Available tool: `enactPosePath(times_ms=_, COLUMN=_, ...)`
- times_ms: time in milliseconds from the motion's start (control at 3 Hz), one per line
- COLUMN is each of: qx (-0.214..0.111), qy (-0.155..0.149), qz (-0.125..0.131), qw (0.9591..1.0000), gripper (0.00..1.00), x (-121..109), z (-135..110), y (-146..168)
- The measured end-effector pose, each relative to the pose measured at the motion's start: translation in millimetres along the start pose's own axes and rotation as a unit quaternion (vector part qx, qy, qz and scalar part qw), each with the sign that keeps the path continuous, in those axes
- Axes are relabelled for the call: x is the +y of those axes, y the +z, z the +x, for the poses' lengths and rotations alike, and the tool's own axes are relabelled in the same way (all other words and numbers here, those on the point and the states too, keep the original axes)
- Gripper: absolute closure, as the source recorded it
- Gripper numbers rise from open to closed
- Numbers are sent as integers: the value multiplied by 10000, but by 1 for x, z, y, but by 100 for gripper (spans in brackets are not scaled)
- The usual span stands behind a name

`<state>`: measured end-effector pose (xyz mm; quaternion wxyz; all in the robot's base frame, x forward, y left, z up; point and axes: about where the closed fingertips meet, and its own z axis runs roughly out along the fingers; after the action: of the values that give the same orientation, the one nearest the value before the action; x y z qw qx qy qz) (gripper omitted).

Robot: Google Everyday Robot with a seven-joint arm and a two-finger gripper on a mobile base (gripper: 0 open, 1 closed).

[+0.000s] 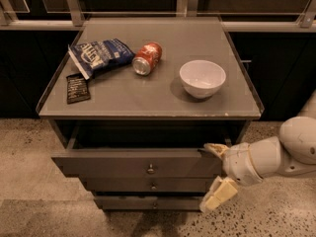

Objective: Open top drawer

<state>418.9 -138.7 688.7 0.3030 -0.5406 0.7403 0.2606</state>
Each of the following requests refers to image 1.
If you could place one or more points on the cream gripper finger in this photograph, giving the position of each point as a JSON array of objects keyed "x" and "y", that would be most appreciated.
[
  {"x": 216, "y": 149},
  {"x": 221, "y": 190}
]

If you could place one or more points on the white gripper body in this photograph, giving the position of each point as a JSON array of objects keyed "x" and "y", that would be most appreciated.
[{"x": 236, "y": 163}]

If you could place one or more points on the grey top drawer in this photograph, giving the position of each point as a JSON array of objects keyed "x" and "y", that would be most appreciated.
[{"x": 125, "y": 149}]

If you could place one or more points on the grey drawer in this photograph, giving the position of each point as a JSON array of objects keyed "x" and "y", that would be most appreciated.
[
  {"x": 125, "y": 149},
  {"x": 142, "y": 185},
  {"x": 145, "y": 203}
]

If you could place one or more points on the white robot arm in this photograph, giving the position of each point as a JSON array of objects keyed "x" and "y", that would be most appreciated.
[{"x": 290, "y": 154}]

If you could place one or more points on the brass middle drawer knob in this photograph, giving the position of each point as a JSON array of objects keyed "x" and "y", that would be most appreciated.
[{"x": 153, "y": 187}]

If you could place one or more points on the brass top drawer knob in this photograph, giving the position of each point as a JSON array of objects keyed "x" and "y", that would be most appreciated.
[{"x": 151, "y": 170}]

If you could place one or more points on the grey drawer cabinet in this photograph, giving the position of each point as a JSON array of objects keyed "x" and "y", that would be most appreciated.
[{"x": 121, "y": 95}]

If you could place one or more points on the grey middle drawer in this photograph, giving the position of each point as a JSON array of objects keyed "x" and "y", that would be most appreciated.
[{"x": 142, "y": 185}]

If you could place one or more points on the grey bottom drawer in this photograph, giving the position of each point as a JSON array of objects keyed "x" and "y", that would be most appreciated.
[{"x": 145, "y": 203}]

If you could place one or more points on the white ceramic bowl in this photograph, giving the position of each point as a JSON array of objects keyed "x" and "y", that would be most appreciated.
[{"x": 201, "y": 78}]

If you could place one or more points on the red soda can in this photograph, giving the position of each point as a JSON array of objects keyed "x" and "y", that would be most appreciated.
[{"x": 147, "y": 58}]

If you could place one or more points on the dark brown snack packet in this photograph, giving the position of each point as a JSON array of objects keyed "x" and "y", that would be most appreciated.
[{"x": 77, "y": 89}]

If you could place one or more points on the blue chip bag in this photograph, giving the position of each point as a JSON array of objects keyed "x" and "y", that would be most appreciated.
[{"x": 90, "y": 57}]

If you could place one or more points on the metal glass railing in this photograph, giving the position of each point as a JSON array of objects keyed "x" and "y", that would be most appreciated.
[{"x": 237, "y": 15}]

